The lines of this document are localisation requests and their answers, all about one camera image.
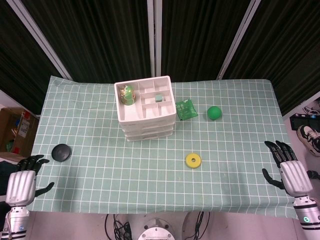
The green yellow round toy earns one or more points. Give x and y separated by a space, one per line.
128 96

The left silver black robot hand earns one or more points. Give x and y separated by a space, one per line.
21 187

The white black sneaker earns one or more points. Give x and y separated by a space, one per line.
308 137

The grey round robot base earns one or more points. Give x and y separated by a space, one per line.
155 231

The green foil packet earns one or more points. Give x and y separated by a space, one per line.
186 110

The dark partition panel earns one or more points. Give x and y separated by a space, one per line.
200 37
95 37
17 62
287 50

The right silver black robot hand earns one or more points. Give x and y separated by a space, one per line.
296 178

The black round disc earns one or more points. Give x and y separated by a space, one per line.
61 152

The green checked tablecloth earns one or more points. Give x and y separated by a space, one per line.
100 162

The black electronic device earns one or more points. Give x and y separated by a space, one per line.
301 120

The green ball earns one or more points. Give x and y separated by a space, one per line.
214 113

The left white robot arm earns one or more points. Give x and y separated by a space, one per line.
16 222

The small teal cube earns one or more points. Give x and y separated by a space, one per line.
159 98

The white partition frame post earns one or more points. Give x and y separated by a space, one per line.
154 37
42 40
237 40

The white plastic compartment tray stack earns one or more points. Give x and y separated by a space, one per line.
130 113

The brown cardboard box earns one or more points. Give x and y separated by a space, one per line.
10 125

